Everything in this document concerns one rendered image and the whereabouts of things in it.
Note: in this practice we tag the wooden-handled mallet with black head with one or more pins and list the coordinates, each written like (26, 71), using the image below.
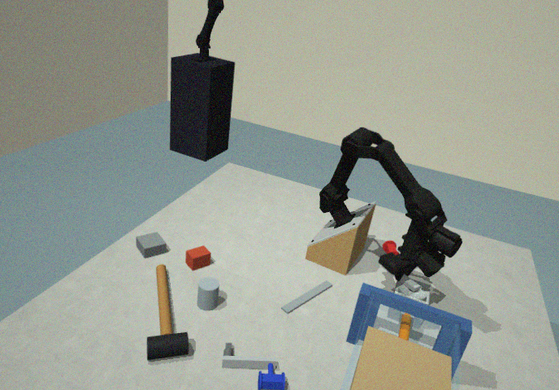
(167, 344)

